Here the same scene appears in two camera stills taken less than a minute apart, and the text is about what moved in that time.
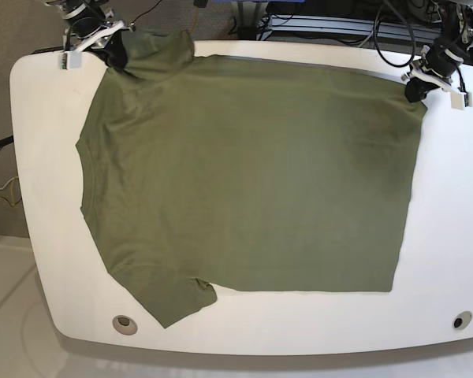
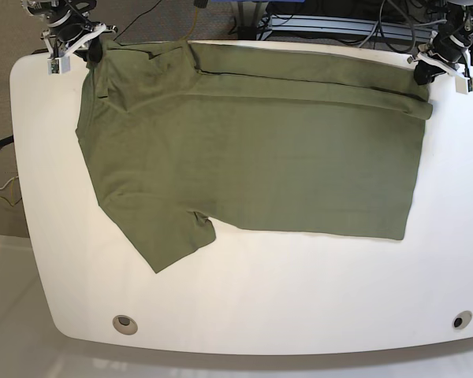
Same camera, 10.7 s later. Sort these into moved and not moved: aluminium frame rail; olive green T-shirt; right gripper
Moved: right gripper; olive green T-shirt
Not moved: aluminium frame rail
